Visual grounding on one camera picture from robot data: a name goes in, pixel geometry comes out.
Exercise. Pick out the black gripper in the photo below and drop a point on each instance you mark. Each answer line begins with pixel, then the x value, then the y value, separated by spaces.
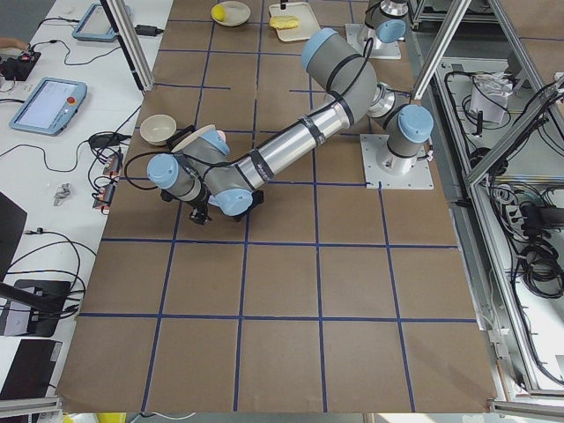
pixel 200 207

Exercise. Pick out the blue round plate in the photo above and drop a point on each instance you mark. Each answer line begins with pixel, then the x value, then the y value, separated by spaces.
pixel 213 201

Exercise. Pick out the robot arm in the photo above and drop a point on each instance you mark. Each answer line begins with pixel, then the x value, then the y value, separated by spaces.
pixel 387 19
pixel 351 87

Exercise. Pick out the pink round plate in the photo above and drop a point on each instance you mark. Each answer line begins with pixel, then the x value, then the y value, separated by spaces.
pixel 222 135

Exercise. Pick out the cream round plate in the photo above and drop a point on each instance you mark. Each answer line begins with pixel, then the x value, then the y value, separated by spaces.
pixel 192 137

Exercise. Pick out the white oval plate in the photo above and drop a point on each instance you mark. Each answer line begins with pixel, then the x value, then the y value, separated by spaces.
pixel 237 13

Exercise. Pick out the yellow bread roll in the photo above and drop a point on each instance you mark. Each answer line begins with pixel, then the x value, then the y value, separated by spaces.
pixel 283 22

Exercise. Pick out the black dish rack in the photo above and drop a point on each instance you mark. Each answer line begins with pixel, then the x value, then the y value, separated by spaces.
pixel 204 164

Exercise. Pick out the cream bowl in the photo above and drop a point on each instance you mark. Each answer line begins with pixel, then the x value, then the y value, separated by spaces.
pixel 157 129

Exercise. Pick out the near teach pendant tablet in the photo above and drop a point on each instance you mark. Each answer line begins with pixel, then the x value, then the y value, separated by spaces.
pixel 50 106

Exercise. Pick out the teach pendant tablet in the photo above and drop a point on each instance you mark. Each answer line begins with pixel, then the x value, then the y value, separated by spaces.
pixel 94 26
pixel 50 106

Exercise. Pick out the black power adapter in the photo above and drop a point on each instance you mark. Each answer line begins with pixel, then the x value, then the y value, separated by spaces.
pixel 145 30

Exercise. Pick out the yellow lemon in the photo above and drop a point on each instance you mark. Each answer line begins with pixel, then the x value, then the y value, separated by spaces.
pixel 218 13

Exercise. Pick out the far teach pendant tablet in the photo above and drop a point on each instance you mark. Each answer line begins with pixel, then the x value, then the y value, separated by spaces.
pixel 94 26

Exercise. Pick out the aluminium frame post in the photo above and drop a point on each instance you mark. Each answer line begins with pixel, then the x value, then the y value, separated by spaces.
pixel 122 25

